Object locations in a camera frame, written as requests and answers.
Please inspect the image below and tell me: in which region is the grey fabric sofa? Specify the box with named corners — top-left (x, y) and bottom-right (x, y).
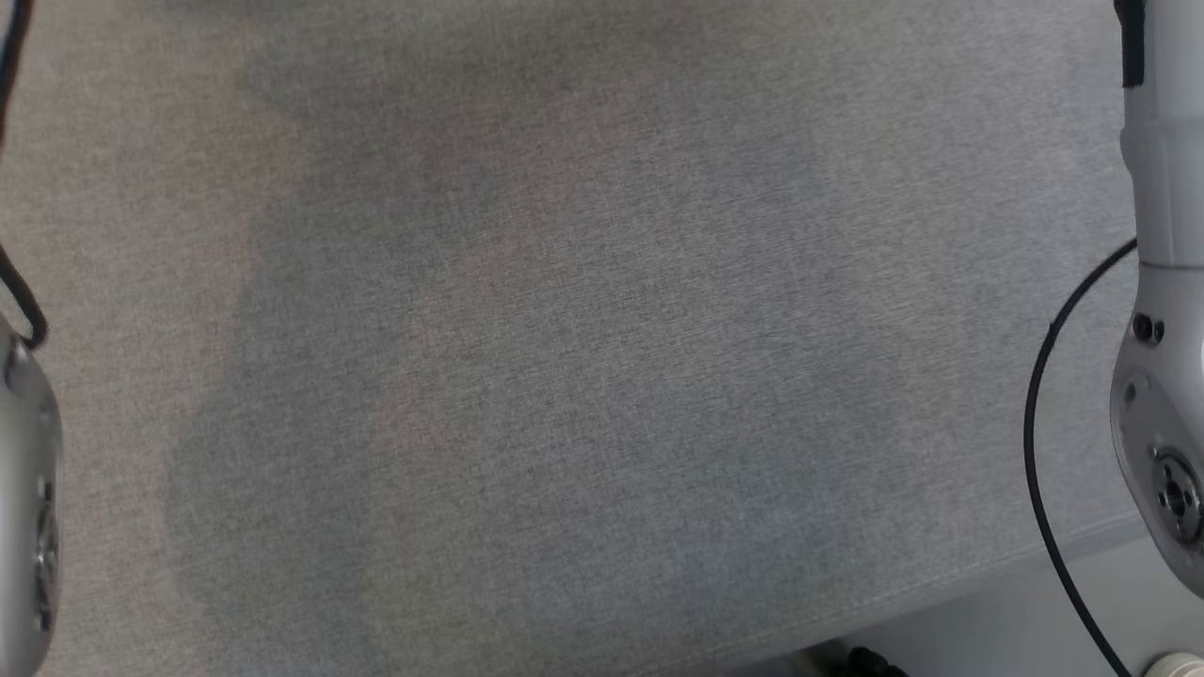
top-left (0, 0), bottom-right (1204, 677)

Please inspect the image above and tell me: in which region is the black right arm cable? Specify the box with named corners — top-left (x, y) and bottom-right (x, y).
top-left (1022, 239), bottom-right (1139, 677)

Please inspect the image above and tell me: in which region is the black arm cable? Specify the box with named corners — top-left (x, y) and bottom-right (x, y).
top-left (0, 0), bottom-right (50, 351)
top-left (1022, 239), bottom-right (1139, 677)

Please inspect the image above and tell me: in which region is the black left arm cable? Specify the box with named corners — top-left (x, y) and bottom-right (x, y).
top-left (0, 0), bottom-right (50, 351)

